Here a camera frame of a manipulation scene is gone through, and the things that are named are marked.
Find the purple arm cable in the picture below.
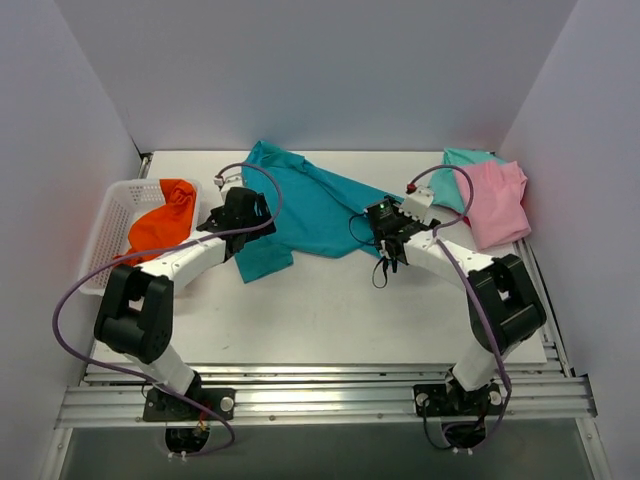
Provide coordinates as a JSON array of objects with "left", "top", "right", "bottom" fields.
[
  {"left": 407, "top": 164, "right": 514, "bottom": 451},
  {"left": 52, "top": 163, "right": 286, "bottom": 457}
]

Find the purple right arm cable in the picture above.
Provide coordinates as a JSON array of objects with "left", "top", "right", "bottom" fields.
[{"left": 407, "top": 164, "right": 514, "bottom": 451}]

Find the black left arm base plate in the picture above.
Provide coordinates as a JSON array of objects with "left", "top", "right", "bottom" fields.
[{"left": 142, "top": 388, "right": 236, "bottom": 422}]

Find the mint green folded t-shirt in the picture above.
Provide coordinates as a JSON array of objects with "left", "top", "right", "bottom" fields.
[{"left": 428, "top": 148, "right": 506, "bottom": 213}]

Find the orange t-shirt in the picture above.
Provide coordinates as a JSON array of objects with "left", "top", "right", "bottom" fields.
[{"left": 124, "top": 179, "right": 197, "bottom": 266}]

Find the teal blue t-shirt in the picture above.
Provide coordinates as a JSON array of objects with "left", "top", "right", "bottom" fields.
[{"left": 235, "top": 141, "right": 387, "bottom": 283}]

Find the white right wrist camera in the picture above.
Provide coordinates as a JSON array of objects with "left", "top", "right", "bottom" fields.
[{"left": 399, "top": 183, "right": 435, "bottom": 223}]

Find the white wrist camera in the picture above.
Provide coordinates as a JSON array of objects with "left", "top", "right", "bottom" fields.
[
  {"left": 213, "top": 173, "right": 244, "bottom": 195},
  {"left": 399, "top": 183, "right": 435, "bottom": 223}
]

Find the pink folded t-shirt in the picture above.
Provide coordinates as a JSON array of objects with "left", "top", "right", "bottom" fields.
[{"left": 454, "top": 160, "right": 531, "bottom": 250}]

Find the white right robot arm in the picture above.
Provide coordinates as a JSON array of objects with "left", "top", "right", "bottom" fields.
[{"left": 364, "top": 197, "right": 547, "bottom": 413}]

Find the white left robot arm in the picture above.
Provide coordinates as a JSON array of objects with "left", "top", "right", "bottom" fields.
[{"left": 94, "top": 187, "right": 276, "bottom": 419}]

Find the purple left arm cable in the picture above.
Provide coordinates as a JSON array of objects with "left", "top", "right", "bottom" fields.
[{"left": 52, "top": 163, "right": 286, "bottom": 457}]

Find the white plastic basket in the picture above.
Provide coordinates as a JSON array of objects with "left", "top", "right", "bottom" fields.
[{"left": 80, "top": 179, "right": 202, "bottom": 276}]

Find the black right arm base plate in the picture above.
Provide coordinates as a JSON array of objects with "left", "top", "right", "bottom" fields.
[{"left": 413, "top": 380, "right": 503, "bottom": 418}]

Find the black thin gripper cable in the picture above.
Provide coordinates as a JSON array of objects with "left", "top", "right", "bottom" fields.
[{"left": 348, "top": 212, "right": 396, "bottom": 290}]

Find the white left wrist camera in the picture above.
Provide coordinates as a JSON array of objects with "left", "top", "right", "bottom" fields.
[{"left": 213, "top": 173, "right": 244, "bottom": 195}]

